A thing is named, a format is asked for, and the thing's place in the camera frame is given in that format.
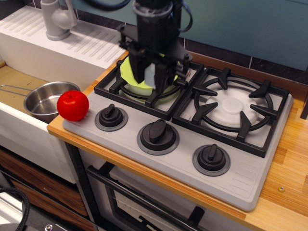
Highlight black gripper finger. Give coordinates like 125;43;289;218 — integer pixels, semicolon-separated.
128;48;152;84
154;61;175;93

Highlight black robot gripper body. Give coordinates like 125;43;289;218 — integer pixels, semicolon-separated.
118;9;193;74

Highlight light grey-blue cube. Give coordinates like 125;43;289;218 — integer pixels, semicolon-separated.
144;64;156;89

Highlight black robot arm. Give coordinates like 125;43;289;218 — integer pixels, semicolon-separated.
118;0;193;94

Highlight lime green plate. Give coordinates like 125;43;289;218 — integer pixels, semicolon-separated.
119;53;180;90

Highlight small steel pot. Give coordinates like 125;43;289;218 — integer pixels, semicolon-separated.
0;81;80;124

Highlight white toy sink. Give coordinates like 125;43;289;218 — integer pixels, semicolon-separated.
0;6;124;183

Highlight black left burner grate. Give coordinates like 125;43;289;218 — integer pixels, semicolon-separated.
94;58;205;120

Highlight black burner grate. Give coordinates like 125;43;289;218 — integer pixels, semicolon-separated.
94;58;205;120
172;67;289;158

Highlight black left stove knob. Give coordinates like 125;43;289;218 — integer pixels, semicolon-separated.
95;104;128;132

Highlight black stove knob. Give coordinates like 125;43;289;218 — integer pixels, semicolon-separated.
95;104;128;132
192;144;231;177
137;119;180;155

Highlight black middle stove knob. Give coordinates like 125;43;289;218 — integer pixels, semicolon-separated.
137;119;180;155

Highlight white right burner cap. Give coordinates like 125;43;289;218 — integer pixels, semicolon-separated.
206;88;259;128

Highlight grey toy stovetop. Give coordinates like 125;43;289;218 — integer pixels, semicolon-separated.
62;60;294;212

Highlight red toy tomato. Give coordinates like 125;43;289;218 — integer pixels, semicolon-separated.
57;90;90;121

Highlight grey toy faucet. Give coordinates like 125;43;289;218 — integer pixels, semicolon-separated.
40;0;77;41

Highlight black right burner grate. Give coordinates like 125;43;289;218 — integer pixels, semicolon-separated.
172;67;289;158

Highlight black right stove knob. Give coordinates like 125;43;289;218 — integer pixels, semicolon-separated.
192;144;231;177

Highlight wooden drawer fronts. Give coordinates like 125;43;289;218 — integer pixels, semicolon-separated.
0;147;94;231

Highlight black oven door handle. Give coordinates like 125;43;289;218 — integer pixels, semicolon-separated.
87;162;205;231

